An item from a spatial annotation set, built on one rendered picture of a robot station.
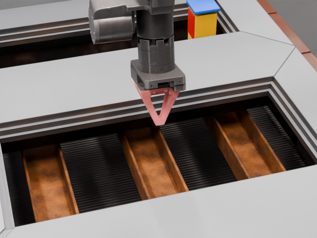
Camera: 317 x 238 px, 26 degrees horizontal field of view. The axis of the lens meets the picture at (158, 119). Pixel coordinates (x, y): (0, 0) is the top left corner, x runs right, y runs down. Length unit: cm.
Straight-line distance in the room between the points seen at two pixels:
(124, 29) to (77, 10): 59
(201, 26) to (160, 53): 51
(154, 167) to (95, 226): 37
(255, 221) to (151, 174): 37
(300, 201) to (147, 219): 25
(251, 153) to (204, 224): 42
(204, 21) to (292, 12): 43
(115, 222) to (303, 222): 29
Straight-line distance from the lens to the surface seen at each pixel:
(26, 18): 160
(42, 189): 139
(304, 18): 195
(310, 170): 118
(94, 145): 168
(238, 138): 150
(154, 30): 104
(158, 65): 106
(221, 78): 137
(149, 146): 146
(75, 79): 138
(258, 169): 142
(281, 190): 114
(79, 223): 108
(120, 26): 102
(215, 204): 110
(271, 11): 167
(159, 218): 108
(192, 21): 156
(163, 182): 138
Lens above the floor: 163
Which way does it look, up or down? 38 degrees down
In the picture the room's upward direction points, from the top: straight up
